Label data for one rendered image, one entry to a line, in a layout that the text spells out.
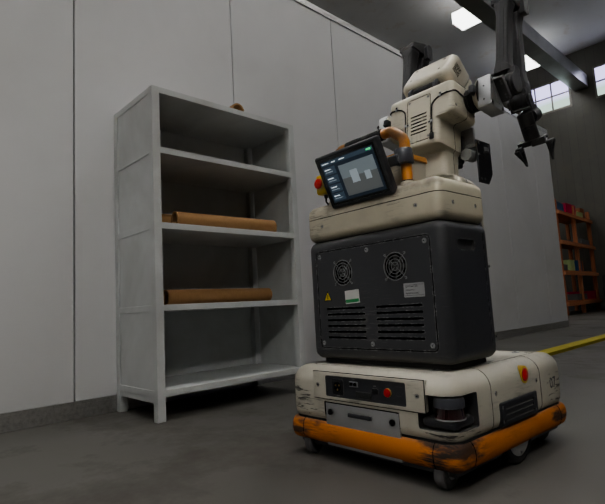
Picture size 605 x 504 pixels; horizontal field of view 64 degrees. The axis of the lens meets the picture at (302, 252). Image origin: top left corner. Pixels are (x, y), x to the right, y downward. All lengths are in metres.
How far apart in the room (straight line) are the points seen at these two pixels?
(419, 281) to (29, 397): 1.86
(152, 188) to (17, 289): 0.76
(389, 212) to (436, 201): 0.16
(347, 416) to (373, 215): 0.60
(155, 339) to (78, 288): 0.54
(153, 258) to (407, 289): 1.28
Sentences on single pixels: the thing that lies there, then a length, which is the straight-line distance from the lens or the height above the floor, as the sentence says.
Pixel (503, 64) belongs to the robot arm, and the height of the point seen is 1.31.
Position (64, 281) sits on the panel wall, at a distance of 2.61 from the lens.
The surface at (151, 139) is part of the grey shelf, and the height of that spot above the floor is 1.28.
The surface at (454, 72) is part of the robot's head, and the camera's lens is 1.98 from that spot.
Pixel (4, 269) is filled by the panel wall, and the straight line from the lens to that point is 2.56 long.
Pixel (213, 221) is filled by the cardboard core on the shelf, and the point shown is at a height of 0.93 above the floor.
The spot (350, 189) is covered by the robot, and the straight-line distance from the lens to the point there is 1.53.
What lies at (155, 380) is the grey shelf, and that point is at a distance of 2.31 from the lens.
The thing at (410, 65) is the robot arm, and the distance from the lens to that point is 2.33.
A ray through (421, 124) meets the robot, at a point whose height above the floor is 1.10.
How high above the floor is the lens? 0.47
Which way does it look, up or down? 6 degrees up
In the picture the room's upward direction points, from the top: 3 degrees counter-clockwise
